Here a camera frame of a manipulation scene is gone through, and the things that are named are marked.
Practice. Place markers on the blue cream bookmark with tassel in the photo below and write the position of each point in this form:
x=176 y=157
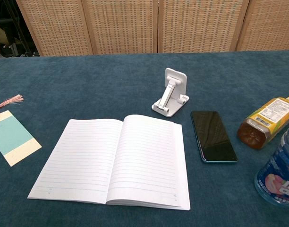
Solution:
x=10 y=134

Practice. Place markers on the black tripod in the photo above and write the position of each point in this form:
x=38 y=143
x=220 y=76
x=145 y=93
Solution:
x=22 y=37

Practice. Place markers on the open lined white notebook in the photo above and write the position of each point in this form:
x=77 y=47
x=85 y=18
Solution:
x=147 y=153

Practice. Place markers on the yellow label tea bottle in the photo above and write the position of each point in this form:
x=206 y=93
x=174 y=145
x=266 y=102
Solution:
x=267 y=120

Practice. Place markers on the teal table cloth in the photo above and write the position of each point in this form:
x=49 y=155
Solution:
x=87 y=82

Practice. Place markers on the white folding phone stand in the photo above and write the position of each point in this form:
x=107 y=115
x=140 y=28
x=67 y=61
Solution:
x=170 y=94

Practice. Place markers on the black smartphone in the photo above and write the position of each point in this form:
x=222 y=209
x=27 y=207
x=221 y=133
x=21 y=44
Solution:
x=213 y=136

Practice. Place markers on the woven wooden folding screen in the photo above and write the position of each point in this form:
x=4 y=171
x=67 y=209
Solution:
x=125 y=26

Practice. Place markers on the blue drink bottle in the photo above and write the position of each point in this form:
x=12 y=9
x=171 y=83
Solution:
x=280 y=170

